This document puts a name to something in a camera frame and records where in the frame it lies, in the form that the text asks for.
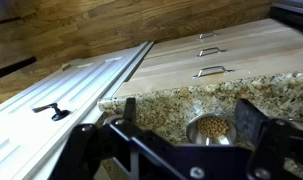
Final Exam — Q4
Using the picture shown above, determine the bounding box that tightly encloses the black door lever handle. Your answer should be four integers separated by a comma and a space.
32, 103, 70, 121

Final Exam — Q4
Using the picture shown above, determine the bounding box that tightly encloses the drawer handle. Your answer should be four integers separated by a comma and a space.
194, 66, 232, 78
196, 47, 227, 57
197, 32, 220, 40

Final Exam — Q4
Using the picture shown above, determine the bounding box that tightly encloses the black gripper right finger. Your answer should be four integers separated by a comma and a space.
235, 98, 269, 143

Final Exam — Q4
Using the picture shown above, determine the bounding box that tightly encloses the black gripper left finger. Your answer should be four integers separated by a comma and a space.
103, 98, 137, 128

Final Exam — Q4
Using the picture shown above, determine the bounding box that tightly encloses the top drawer handle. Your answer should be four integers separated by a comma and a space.
194, 66, 232, 78

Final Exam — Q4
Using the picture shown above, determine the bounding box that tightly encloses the middle drawer handle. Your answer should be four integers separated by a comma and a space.
196, 47, 227, 57

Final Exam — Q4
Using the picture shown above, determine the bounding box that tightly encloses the bottom drawer handle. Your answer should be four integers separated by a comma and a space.
197, 32, 220, 40

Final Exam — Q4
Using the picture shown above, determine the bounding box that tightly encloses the steel bowl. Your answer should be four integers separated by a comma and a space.
186, 114, 237, 146

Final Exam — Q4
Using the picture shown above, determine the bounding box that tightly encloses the light wooden drawer cabinet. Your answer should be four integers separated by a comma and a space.
116, 19, 303, 96

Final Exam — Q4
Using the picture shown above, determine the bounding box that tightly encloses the white door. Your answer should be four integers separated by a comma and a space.
0, 42, 152, 180

